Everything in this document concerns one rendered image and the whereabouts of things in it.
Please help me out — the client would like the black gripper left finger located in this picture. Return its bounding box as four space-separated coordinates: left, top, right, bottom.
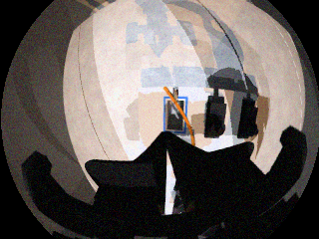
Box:
85 131 167 215

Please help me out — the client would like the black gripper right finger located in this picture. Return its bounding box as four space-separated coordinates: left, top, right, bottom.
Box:
164 130 255 212

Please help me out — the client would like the beige flat panel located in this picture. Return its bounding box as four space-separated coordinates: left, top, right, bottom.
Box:
139 87 271 162

